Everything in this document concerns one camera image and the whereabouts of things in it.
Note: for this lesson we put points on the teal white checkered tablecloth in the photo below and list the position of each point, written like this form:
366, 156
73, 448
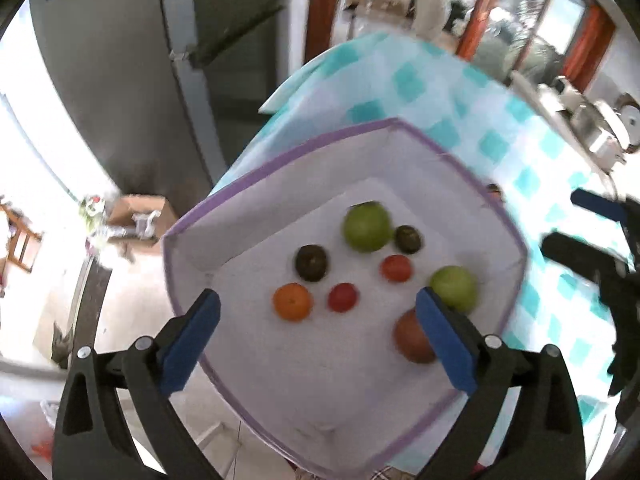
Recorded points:
450, 105

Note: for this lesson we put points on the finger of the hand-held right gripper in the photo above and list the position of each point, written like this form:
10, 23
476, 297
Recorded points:
575, 252
595, 205

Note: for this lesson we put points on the dark brown round fruit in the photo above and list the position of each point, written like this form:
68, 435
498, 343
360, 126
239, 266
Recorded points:
408, 238
311, 262

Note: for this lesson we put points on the grey refrigerator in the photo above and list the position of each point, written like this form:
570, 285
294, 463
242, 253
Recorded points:
125, 85

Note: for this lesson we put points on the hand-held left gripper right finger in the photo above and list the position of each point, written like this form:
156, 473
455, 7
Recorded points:
447, 340

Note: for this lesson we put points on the red tomato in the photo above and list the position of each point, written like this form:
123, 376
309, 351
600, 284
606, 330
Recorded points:
396, 268
343, 297

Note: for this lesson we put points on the wooden chair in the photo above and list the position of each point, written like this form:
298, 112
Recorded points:
17, 240

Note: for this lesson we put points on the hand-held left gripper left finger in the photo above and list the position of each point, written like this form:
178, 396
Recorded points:
192, 340

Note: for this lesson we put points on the large reddish brown fruit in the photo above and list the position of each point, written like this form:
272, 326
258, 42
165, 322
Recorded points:
412, 337

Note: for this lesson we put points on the wooden door frame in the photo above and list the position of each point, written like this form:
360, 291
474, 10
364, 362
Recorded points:
322, 7

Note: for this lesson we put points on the white tall container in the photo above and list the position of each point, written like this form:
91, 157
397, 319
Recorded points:
430, 5

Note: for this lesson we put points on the silver metal cookware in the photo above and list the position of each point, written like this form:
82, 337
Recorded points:
597, 125

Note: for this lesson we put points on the purple fabric storage box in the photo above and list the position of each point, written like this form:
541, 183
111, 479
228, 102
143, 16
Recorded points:
300, 185

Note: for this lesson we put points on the cardboard box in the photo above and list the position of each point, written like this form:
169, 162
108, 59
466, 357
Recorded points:
137, 212

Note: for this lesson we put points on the green apple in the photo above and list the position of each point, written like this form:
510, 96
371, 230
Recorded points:
454, 289
367, 226

